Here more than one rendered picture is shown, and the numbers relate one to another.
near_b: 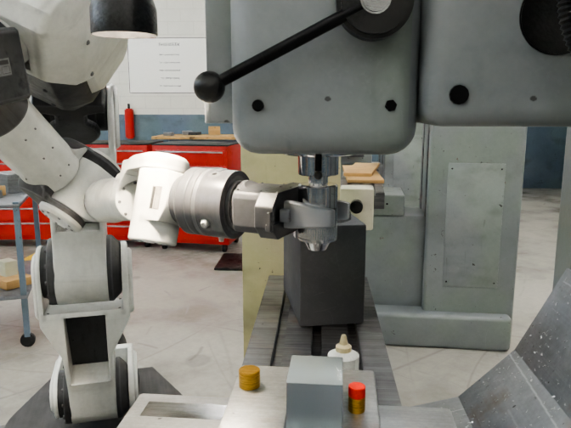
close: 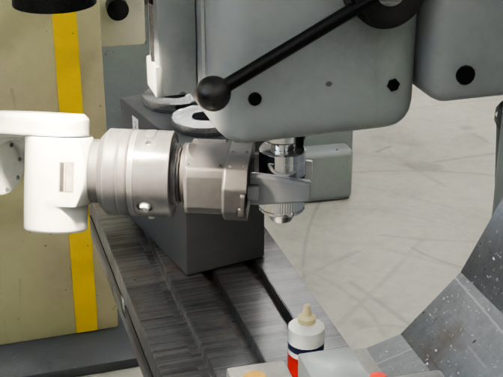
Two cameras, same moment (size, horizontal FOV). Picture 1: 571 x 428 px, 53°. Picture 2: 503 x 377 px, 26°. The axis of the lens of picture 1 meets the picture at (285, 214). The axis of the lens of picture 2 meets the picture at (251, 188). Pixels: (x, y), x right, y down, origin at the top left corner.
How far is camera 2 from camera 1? 0.53 m
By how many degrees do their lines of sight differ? 24
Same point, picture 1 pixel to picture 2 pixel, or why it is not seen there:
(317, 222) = (293, 196)
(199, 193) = (136, 171)
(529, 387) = (488, 318)
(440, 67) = (447, 48)
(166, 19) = not seen: outside the picture
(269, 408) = not seen: outside the picture
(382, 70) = (385, 49)
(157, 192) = (68, 170)
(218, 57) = (172, 19)
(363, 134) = (364, 116)
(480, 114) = (483, 90)
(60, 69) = not seen: outside the picture
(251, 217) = (210, 197)
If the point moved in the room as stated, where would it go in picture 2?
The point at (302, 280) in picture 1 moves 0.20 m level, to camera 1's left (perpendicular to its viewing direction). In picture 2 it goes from (188, 217) to (37, 241)
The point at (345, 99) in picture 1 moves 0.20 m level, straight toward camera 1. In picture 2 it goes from (346, 83) to (437, 170)
